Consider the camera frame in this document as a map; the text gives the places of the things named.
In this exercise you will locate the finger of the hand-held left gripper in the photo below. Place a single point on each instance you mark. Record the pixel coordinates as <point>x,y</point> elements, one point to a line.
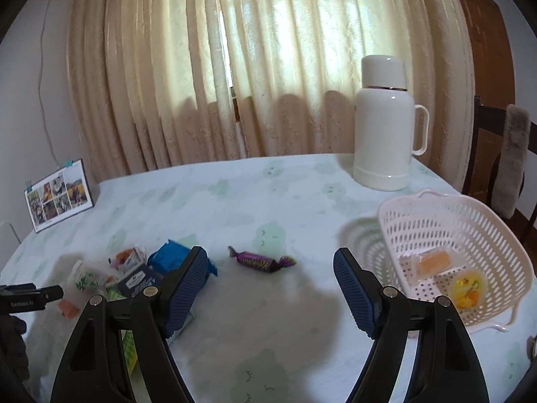
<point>25,300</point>

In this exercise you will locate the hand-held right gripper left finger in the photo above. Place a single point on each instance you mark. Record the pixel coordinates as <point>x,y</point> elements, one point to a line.
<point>188,287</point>

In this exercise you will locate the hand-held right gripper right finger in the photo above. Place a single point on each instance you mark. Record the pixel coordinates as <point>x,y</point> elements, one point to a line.
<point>352,291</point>

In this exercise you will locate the small orange candy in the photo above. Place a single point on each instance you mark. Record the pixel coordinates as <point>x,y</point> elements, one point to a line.
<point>69,308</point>

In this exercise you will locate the dark blue snack packet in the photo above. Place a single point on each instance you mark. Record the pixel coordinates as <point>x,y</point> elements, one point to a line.
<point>136,279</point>

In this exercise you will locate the white leaf-print snack packet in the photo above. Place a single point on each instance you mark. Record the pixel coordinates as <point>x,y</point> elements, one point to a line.
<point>86,279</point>

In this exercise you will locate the orange jelly packet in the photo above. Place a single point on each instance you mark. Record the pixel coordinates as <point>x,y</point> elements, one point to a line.
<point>434,262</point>

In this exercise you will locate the green checkered snack packet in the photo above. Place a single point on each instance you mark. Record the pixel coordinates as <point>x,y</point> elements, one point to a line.
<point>129,352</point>

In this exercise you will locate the yellow jelly cup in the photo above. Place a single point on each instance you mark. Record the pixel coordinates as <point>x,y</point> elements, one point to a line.
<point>467,289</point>

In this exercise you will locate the white plastic basket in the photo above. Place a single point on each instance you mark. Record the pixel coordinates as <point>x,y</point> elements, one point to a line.
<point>482,226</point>

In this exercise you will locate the person's left hand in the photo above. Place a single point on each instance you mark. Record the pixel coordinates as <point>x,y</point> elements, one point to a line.
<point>13,344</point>

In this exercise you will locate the small white snack packet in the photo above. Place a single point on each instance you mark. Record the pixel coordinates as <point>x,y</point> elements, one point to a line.
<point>128,258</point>

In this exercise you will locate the purple wrapped candy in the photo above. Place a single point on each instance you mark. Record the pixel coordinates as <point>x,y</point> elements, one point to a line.
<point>258,260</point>

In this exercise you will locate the photo desk calendar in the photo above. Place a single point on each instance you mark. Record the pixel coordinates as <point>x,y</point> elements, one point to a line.
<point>58,197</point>

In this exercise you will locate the pale green printed tablecloth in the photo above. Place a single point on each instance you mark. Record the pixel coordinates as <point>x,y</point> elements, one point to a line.
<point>260,201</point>

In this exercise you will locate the white thermos jug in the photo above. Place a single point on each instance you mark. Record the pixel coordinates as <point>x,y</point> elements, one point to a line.
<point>381,134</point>

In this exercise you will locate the grey fuzzy chair cushion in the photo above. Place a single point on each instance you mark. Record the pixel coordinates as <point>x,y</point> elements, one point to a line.
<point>512,155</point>

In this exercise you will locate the dark wooden chair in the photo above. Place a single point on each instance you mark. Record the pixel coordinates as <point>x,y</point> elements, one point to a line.
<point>486,126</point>

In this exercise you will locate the beige curtain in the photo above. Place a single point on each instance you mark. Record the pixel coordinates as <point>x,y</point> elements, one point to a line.
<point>168,71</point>

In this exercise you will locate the brown wooden door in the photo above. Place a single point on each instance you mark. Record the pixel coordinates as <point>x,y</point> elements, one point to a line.
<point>482,29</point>

